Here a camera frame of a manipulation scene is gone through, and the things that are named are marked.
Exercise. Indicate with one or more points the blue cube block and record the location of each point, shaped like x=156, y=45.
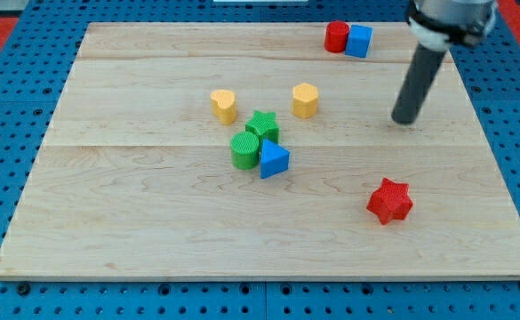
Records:
x=359, y=41

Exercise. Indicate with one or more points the green star block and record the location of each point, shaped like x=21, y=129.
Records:
x=264, y=126

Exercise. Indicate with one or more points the yellow heart block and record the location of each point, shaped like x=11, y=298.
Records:
x=224, y=105

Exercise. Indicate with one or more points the red star block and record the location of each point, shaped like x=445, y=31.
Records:
x=390, y=201

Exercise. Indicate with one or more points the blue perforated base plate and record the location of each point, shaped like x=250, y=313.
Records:
x=34, y=64

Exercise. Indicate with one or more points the yellow hexagon block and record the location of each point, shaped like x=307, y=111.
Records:
x=304, y=100

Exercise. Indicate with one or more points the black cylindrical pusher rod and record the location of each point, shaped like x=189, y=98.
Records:
x=418, y=80

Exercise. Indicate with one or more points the blue triangle block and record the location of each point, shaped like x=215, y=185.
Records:
x=273, y=159

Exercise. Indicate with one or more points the red cylinder block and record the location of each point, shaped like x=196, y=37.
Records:
x=336, y=36

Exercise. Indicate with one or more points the green cylinder block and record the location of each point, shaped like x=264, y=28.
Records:
x=244, y=150

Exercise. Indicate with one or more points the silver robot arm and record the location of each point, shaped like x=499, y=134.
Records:
x=439, y=24

